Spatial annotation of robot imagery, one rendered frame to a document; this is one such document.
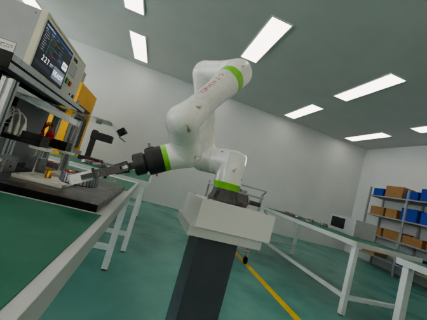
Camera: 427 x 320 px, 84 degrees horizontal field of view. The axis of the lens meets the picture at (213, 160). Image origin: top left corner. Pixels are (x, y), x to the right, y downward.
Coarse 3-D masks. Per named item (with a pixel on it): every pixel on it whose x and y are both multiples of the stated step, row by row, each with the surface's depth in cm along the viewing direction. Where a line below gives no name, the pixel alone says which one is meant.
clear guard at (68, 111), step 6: (48, 102) 101; (60, 108) 107; (66, 108) 103; (72, 114) 119; (78, 114) 112; (84, 114) 106; (90, 120) 122; (96, 120) 115; (102, 120) 108; (108, 126) 128; (114, 126) 113; (120, 138) 113
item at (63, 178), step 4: (64, 172) 71; (68, 172) 71; (72, 172) 71; (76, 172) 78; (80, 172) 79; (60, 176) 72; (64, 176) 71; (64, 180) 70; (68, 180) 70; (92, 180) 74; (96, 180) 75; (76, 184) 71; (80, 184) 71; (84, 184) 72; (88, 184) 73; (92, 184) 74; (96, 184) 75
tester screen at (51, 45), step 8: (48, 24) 80; (48, 32) 82; (48, 40) 83; (56, 40) 88; (40, 48) 80; (48, 48) 84; (56, 48) 89; (64, 48) 95; (40, 56) 81; (48, 56) 86; (56, 56) 91; (64, 56) 97; (56, 64) 93; (64, 72) 101
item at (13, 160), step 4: (0, 156) 78; (4, 156) 78; (8, 156) 79; (12, 156) 82; (16, 156) 85; (4, 160) 78; (8, 160) 80; (12, 160) 82; (16, 160) 84; (0, 164) 78; (4, 164) 78; (8, 164) 80; (12, 164) 83; (16, 164) 85; (0, 168) 78; (4, 168) 79; (8, 168) 81; (12, 168) 83
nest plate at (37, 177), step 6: (12, 174) 75; (18, 174) 76; (24, 174) 79; (30, 174) 82; (36, 174) 85; (42, 174) 89; (30, 180) 77; (36, 180) 77; (42, 180) 77; (48, 180) 80; (54, 180) 83; (60, 180) 86; (54, 186) 78; (60, 186) 79; (66, 186) 83
